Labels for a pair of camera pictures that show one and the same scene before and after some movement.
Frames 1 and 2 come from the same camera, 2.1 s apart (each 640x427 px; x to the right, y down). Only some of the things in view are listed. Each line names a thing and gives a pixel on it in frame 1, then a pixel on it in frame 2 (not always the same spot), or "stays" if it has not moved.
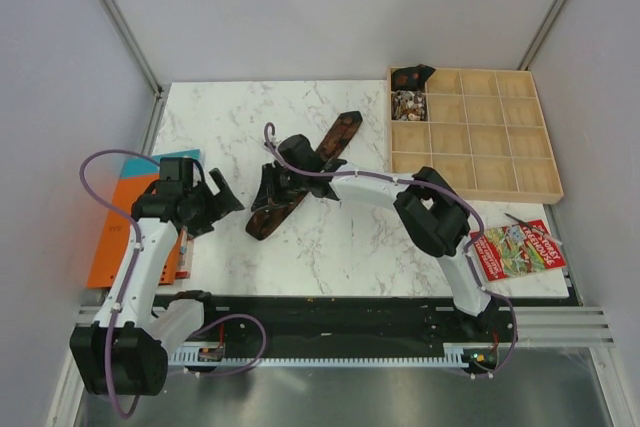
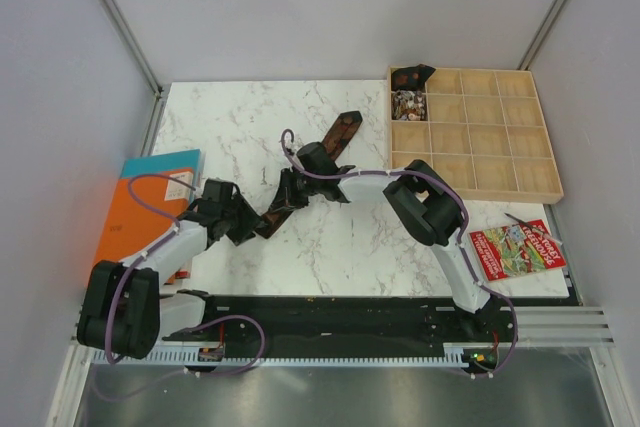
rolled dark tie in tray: [411, 78] stays
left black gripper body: [206, 207] to [241, 220]
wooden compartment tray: [486, 133] stays
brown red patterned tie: [262, 223] stays
